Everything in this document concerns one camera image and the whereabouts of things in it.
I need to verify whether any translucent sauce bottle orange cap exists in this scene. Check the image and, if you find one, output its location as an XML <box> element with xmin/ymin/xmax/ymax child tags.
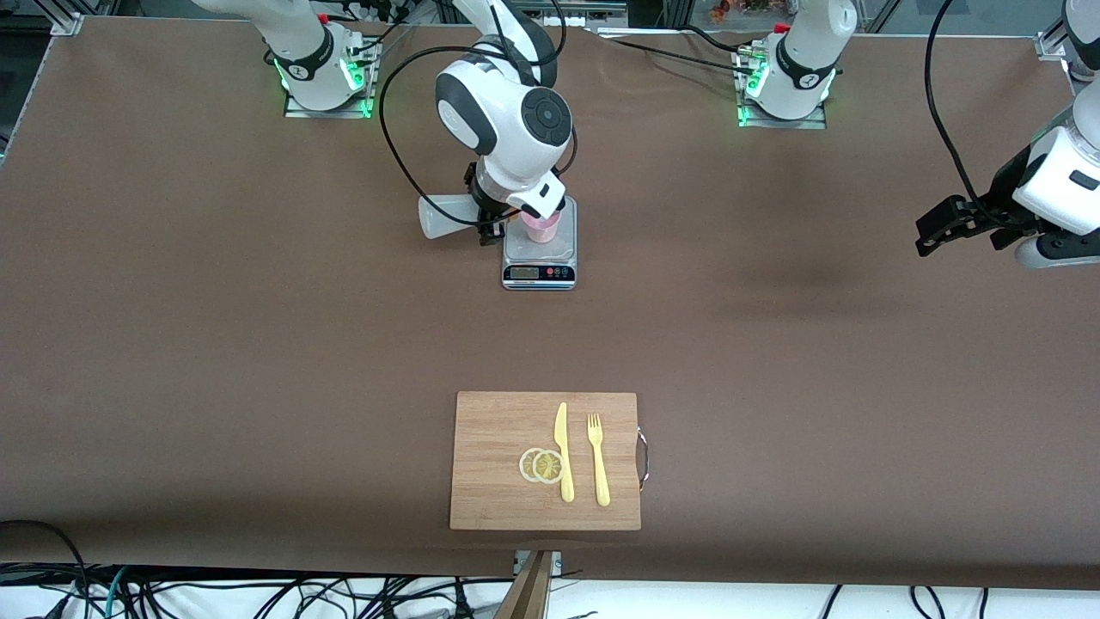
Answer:
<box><xmin>418</xmin><ymin>193</ymin><xmax>484</xmax><ymax>241</ymax></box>

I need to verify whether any pink plastic cup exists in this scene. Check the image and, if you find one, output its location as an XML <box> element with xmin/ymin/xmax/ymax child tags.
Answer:
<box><xmin>520</xmin><ymin>206</ymin><xmax>563</xmax><ymax>244</ymax></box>

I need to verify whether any silver digital kitchen scale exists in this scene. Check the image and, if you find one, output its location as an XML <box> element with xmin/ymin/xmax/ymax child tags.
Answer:
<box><xmin>502</xmin><ymin>195</ymin><xmax>578</xmax><ymax>291</ymax></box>

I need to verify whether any yellow plastic knife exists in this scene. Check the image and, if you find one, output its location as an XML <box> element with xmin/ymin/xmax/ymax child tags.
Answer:
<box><xmin>554</xmin><ymin>402</ymin><xmax>575</xmax><ymax>504</ymax></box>

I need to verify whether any wooden cutting board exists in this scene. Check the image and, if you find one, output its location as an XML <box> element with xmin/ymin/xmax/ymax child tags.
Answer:
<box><xmin>449</xmin><ymin>391</ymin><xmax>650</xmax><ymax>531</ymax></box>

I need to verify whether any brown table cover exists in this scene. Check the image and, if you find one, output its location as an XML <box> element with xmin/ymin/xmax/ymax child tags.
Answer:
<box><xmin>0</xmin><ymin>15</ymin><xmax>1100</xmax><ymax>592</ymax></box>

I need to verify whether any yellow plastic fork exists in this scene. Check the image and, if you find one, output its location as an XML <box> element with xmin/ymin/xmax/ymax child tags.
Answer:
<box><xmin>587</xmin><ymin>413</ymin><xmax>611</xmax><ymax>507</ymax></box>

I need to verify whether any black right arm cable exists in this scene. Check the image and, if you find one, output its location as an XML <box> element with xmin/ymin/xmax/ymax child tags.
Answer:
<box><xmin>377</xmin><ymin>0</ymin><xmax>579</xmax><ymax>230</ymax></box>

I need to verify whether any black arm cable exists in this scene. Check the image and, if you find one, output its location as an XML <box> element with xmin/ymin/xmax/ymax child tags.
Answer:
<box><xmin>377</xmin><ymin>0</ymin><xmax>579</xmax><ymax>230</ymax></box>
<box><xmin>923</xmin><ymin>0</ymin><xmax>982</xmax><ymax>204</ymax></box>

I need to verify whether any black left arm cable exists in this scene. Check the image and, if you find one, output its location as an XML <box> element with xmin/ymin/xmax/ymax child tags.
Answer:
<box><xmin>923</xmin><ymin>0</ymin><xmax>982</xmax><ymax>204</ymax></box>

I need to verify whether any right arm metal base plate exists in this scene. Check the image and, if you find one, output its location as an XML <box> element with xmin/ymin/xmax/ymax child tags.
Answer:
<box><xmin>284</xmin><ymin>34</ymin><xmax>376</xmax><ymax>120</ymax></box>

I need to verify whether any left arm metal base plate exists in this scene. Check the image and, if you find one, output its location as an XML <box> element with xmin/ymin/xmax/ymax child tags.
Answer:
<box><xmin>736</xmin><ymin>43</ymin><xmax>828</xmax><ymax>131</ymax></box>

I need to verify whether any black cable on table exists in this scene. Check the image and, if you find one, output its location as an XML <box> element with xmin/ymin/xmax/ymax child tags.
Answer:
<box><xmin>593</xmin><ymin>26</ymin><xmax>761</xmax><ymax>78</ymax></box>

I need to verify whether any wooden post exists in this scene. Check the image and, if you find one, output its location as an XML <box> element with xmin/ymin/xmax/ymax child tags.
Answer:
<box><xmin>497</xmin><ymin>550</ymin><xmax>553</xmax><ymax>619</ymax></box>

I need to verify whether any teal floor cable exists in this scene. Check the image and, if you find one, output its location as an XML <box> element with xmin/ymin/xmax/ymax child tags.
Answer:
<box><xmin>101</xmin><ymin>566</ymin><xmax>131</xmax><ymax>618</ymax></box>

